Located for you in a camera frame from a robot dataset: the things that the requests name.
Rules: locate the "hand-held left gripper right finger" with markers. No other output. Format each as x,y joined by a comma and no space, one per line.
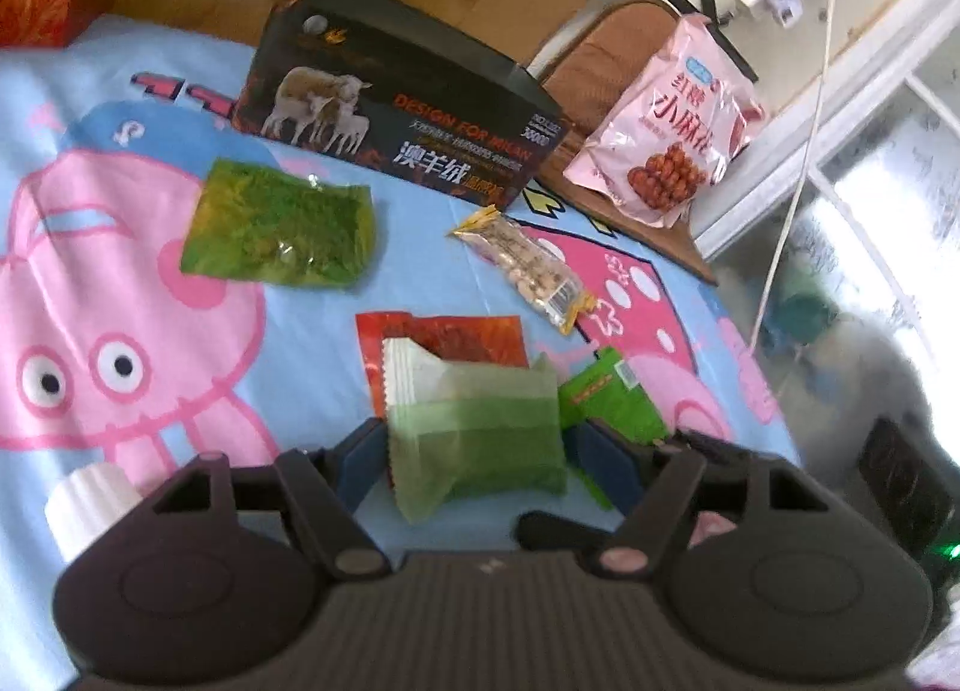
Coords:
600,458

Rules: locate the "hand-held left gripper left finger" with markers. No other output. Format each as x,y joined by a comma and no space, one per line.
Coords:
364,462

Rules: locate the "small green snack packet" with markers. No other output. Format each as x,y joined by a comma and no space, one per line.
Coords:
611,398

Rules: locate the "pale green pastry packet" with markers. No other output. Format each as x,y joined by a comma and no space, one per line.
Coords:
480,436

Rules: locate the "red snack packet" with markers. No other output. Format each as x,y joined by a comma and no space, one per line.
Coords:
465,338

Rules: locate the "clear peanut packet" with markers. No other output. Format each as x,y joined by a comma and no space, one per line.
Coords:
525,263

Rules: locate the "green seaweed packet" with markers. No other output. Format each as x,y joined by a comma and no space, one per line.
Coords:
277,226

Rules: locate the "black cardboard box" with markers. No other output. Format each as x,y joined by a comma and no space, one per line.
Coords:
450,84

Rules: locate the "printed blue blanket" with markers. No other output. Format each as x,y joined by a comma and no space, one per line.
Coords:
420,248

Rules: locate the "white ribbed bottle cap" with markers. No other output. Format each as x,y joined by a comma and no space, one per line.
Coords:
90,511

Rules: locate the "pink snack bag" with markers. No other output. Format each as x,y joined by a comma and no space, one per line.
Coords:
660,121

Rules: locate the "brown wooden chair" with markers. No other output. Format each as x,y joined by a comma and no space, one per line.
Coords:
592,61

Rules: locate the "white window frame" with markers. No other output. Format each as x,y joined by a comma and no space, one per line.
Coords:
757,211

